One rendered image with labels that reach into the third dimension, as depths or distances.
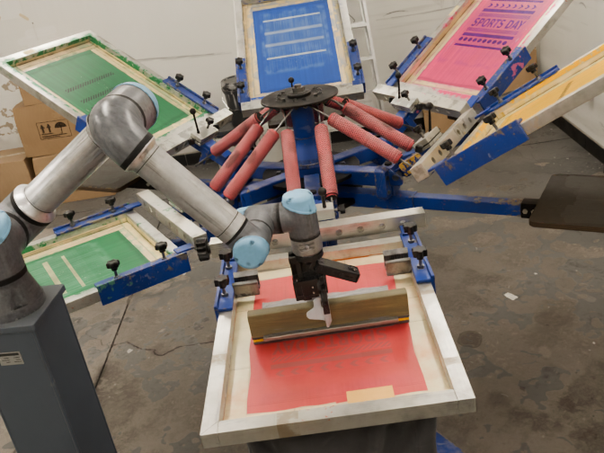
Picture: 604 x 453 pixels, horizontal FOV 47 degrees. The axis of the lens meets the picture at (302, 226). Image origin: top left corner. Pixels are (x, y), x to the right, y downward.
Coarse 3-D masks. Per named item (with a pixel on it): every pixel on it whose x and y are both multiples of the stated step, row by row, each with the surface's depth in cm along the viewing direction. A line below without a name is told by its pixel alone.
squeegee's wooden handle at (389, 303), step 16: (304, 304) 175; (336, 304) 174; (352, 304) 174; (368, 304) 174; (384, 304) 174; (400, 304) 174; (256, 320) 175; (272, 320) 175; (288, 320) 175; (304, 320) 175; (320, 320) 176; (336, 320) 176; (352, 320) 176; (256, 336) 177
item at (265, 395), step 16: (272, 288) 205; (288, 288) 204; (256, 304) 198; (256, 352) 177; (256, 368) 171; (256, 384) 165; (272, 384) 164; (288, 384) 163; (304, 384) 162; (320, 384) 161; (256, 400) 160; (272, 400) 159; (288, 400) 158; (304, 400) 157; (320, 400) 156
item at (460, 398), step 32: (288, 256) 214; (352, 256) 214; (416, 288) 190; (224, 320) 186; (224, 352) 172; (448, 352) 159; (224, 384) 162; (256, 416) 149; (288, 416) 147; (320, 416) 146; (352, 416) 145; (384, 416) 145; (416, 416) 145
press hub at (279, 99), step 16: (272, 96) 267; (288, 96) 261; (304, 96) 259; (320, 96) 256; (304, 112) 261; (304, 128) 264; (304, 144) 265; (304, 160) 265; (352, 160) 276; (272, 176) 274; (320, 176) 266; (336, 176) 263; (336, 240) 287
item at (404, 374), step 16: (368, 272) 205; (384, 272) 203; (336, 288) 200; (352, 288) 198; (400, 336) 173; (400, 352) 167; (352, 368) 165; (368, 368) 164; (384, 368) 163; (400, 368) 162; (416, 368) 161; (336, 384) 160; (352, 384) 159; (368, 384) 159; (384, 384) 158; (400, 384) 157; (416, 384) 156; (336, 400) 155
